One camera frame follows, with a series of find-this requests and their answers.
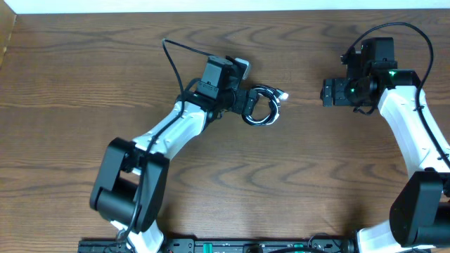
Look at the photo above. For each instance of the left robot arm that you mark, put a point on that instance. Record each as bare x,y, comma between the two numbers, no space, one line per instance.
130,185

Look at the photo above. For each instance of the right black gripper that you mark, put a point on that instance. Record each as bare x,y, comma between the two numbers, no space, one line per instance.
328,92

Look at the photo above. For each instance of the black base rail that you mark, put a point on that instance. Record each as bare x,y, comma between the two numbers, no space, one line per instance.
320,242

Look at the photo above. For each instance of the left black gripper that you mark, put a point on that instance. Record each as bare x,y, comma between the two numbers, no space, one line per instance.
250,100

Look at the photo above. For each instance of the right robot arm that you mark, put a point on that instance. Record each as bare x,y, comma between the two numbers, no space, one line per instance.
418,218

